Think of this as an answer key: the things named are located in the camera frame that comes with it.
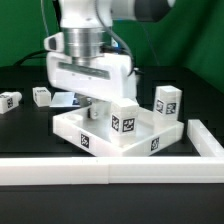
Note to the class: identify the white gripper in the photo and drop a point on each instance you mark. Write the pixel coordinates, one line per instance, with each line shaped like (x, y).
(105, 78)

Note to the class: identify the white square tabletop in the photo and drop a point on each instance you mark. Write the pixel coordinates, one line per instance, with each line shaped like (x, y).
(93, 135)

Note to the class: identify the white sheet with fiducial tags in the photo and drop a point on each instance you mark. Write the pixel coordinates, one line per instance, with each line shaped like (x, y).
(68, 99)

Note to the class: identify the white L-shaped obstacle fence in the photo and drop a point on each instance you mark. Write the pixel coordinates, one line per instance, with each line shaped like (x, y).
(208, 167)

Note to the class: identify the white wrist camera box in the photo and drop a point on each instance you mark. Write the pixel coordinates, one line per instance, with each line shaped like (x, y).
(55, 43)

